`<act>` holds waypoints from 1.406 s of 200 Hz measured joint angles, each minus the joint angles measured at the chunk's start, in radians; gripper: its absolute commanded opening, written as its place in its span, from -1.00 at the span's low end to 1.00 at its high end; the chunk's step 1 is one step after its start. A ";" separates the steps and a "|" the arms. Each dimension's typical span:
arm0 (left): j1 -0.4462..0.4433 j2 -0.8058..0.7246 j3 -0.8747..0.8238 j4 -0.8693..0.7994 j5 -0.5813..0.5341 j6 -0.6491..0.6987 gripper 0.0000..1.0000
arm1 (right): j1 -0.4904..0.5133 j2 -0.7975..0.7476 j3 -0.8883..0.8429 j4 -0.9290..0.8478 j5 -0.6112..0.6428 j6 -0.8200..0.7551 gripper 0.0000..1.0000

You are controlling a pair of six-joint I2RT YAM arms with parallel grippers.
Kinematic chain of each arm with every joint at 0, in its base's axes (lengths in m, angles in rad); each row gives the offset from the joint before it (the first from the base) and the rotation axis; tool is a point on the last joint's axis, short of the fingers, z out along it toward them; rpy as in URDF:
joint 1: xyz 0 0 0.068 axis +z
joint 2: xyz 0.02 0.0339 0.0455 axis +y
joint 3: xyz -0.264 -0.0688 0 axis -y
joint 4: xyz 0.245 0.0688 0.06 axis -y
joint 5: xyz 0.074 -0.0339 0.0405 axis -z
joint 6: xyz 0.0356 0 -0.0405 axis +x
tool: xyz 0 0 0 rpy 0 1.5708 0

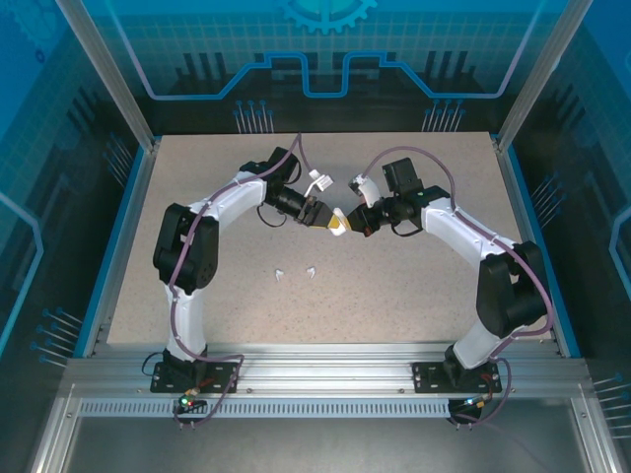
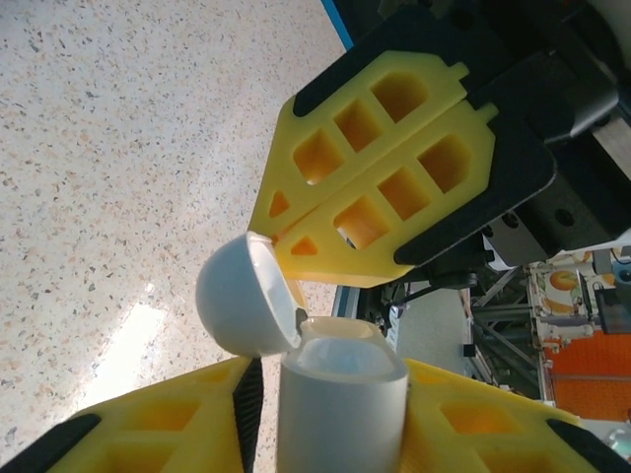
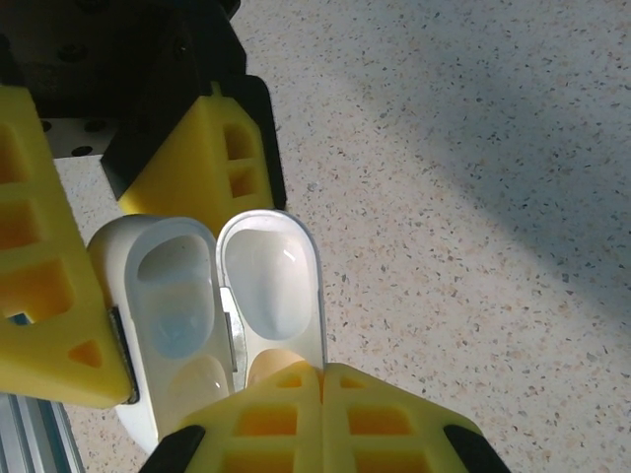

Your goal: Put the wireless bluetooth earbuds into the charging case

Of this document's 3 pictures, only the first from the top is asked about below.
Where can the white earbuds charging case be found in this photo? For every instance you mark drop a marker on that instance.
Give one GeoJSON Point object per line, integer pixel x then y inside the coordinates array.
{"type": "Point", "coordinates": [338, 233]}

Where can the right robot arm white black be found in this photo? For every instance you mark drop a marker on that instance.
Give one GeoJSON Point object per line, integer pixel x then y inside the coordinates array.
{"type": "Point", "coordinates": [503, 295]}

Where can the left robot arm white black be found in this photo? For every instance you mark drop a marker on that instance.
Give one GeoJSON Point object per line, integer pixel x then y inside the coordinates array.
{"type": "Point", "coordinates": [185, 256]}

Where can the grey metal tray panel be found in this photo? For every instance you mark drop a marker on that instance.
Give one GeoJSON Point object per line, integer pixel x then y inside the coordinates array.
{"type": "Point", "coordinates": [320, 448]}

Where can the aluminium side rail blue edge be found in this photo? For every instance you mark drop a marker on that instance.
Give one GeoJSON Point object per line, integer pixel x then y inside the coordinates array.
{"type": "Point", "coordinates": [513, 197]}
{"type": "Point", "coordinates": [122, 246]}

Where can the aluminium mounting rail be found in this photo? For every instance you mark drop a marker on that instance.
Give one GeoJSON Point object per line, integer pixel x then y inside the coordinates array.
{"type": "Point", "coordinates": [320, 369]}

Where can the aluminium frame post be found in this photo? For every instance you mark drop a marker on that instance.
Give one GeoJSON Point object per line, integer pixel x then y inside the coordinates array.
{"type": "Point", "coordinates": [111, 74]}
{"type": "Point", "coordinates": [536, 74]}

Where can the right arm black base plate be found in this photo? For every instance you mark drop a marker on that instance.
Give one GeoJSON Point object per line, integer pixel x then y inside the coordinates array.
{"type": "Point", "coordinates": [429, 379]}

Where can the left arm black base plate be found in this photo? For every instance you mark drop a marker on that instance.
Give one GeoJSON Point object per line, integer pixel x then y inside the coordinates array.
{"type": "Point", "coordinates": [227, 386]}

